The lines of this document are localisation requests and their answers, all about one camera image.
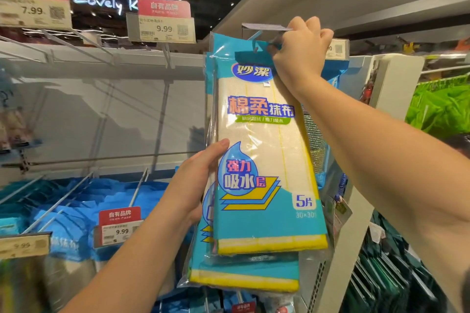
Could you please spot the person's left hand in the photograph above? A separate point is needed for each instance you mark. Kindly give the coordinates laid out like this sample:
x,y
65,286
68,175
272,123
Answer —
x,y
195,184

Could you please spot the person's right hand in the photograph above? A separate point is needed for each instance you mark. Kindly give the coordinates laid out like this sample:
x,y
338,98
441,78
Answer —
x,y
301,52

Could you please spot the hung scouring pad packet bunch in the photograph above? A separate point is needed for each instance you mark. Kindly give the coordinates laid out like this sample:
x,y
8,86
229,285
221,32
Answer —
x,y
316,140

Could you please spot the person's right forearm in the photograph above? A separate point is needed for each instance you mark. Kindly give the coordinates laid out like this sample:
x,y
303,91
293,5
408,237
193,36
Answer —
x,y
389,177

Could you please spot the clear grey price tag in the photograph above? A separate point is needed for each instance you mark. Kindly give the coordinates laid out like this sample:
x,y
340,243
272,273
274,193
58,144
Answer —
x,y
338,49

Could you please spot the metal peg hook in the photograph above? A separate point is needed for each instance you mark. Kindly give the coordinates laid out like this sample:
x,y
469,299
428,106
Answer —
x,y
138,188
167,54
51,203
59,49

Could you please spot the hanging red clip strip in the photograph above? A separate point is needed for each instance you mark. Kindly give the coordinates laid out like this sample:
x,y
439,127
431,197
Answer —
x,y
368,89

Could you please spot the red white price tag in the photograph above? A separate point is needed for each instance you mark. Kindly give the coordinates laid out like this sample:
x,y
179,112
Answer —
x,y
161,27
33,8
119,230

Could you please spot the striped sponge packets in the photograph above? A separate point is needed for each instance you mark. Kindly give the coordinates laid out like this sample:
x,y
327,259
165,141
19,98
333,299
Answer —
x,y
183,302

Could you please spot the clear hanging label pouch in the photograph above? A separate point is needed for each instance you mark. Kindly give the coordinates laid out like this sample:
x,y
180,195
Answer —
x,y
339,217

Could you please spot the hanging bright green bags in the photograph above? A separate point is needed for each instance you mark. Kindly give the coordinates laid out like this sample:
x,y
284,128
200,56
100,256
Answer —
x,y
440,107

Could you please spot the yellowish price tag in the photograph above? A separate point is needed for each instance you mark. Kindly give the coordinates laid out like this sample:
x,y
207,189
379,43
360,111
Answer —
x,y
23,245

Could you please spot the dark green goods pile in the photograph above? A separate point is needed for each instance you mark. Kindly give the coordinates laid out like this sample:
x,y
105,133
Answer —
x,y
389,272

